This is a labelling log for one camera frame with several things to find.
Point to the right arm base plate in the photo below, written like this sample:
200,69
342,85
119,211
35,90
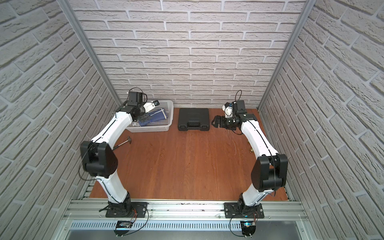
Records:
234,210

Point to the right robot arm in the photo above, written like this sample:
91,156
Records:
270,170

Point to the blue plaid pillowcase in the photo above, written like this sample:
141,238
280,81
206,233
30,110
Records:
154,116

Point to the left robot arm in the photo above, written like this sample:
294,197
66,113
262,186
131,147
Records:
100,161

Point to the black plastic tool case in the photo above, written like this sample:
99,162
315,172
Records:
194,119

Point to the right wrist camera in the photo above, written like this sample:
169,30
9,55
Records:
235,108

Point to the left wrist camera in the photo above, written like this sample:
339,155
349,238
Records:
149,106

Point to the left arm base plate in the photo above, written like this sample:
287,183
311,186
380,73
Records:
126,210

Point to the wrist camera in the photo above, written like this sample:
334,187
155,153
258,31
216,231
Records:
235,108
149,106

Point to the right controller box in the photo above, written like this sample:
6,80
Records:
248,228

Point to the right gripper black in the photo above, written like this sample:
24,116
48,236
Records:
223,122

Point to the steel claw hammer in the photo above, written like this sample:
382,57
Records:
128,140

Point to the left controller box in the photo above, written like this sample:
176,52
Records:
123,228

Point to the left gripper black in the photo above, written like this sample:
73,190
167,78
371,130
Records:
144,118

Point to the white plastic basket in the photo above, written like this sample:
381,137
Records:
160,126

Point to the controller box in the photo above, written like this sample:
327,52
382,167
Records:
248,228
123,228

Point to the aluminium mounting rail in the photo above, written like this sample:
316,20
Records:
89,209

